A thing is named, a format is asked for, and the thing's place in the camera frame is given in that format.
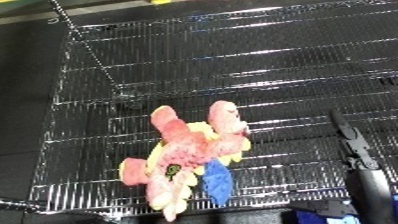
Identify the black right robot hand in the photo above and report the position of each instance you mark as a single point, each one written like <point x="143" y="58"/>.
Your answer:
<point x="355" y="143"/>

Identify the pink yellow blue soft toy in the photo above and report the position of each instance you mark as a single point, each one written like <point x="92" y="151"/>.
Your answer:
<point x="183" y="150"/>

